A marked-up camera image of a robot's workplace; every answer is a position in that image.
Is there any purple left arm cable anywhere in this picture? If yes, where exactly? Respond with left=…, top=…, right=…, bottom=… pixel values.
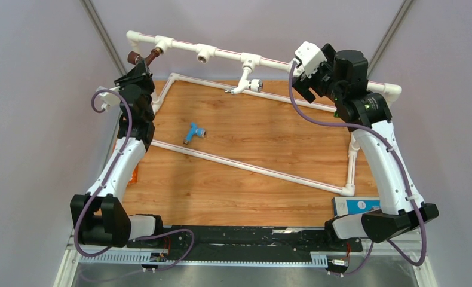
left=73, top=90, right=195, bottom=272

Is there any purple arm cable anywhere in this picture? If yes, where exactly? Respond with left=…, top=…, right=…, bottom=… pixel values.
left=73, top=90, right=195, bottom=272
left=288, top=61, right=428, bottom=276

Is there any brown water faucet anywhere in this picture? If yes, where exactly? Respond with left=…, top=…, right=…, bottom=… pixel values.
left=127, top=48, right=163, bottom=66

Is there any white water faucet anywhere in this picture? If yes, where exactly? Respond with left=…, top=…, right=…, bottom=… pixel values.
left=225, top=66, right=263, bottom=94

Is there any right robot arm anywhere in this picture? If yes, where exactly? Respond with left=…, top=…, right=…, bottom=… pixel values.
left=289, top=42, right=439, bottom=251

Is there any orange razor package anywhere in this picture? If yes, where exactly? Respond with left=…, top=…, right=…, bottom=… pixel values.
left=128, top=166, right=139, bottom=185

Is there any blue white box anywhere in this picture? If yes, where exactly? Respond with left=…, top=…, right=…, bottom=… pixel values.
left=332, top=197, right=380, bottom=216

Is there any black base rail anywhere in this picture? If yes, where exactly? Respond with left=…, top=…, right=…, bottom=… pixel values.
left=135, top=225, right=363, bottom=263

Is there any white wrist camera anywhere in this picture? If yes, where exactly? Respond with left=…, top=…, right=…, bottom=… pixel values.
left=93, top=92, right=121, bottom=113
left=295, top=41, right=327, bottom=78

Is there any white PVC pipe frame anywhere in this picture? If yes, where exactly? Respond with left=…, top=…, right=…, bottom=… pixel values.
left=125, top=30, right=402, bottom=197

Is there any blue water faucet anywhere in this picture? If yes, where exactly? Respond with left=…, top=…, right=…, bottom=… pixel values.
left=183, top=123, right=207, bottom=145

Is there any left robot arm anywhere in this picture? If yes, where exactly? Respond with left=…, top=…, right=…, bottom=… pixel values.
left=70, top=60, right=165, bottom=254

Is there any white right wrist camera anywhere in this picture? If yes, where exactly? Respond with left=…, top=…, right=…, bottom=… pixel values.
left=295, top=41, right=327, bottom=78

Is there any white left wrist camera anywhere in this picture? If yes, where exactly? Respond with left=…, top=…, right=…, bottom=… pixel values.
left=93, top=92, right=121, bottom=113

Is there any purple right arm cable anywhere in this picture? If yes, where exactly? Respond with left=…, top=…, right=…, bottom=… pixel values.
left=288, top=61, right=428, bottom=276

